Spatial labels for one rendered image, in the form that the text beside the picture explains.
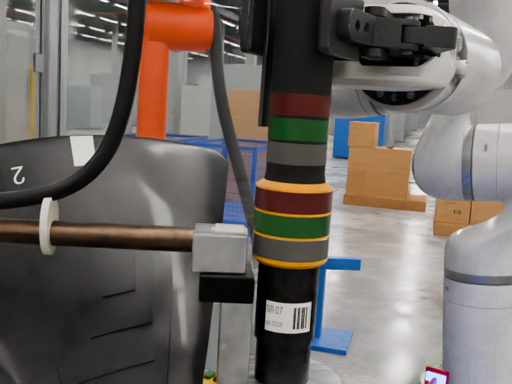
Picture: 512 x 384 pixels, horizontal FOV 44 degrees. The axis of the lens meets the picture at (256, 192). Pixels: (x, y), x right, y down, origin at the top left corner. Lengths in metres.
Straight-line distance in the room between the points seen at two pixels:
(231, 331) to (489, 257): 0.69
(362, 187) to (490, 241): 8.74
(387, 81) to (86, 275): 0.23
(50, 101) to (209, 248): 0.81
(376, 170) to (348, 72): 9.25
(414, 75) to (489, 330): 0.69
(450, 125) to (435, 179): 0.09
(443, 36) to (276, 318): 0.18
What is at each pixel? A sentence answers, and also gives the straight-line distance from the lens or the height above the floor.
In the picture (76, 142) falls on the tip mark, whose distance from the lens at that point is 0.51.
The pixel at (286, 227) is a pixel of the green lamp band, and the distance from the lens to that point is 0.34.
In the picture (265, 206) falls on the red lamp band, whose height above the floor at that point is 1.41.
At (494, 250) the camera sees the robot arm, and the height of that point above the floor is 1.27.
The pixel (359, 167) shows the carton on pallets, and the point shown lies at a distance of 9.66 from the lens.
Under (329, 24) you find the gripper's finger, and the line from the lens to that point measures 0.33.
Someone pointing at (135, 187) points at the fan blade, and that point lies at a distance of 0.48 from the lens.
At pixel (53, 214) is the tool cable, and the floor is 1.40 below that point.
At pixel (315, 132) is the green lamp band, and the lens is 0.34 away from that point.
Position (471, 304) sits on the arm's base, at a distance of 1.02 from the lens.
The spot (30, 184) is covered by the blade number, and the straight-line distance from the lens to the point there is 0.49.
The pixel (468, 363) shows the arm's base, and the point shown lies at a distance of 1.05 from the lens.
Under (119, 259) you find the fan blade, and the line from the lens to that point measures 0.44.
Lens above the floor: 1.47
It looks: 8 degrees down
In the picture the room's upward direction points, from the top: 3 degrees clockwise
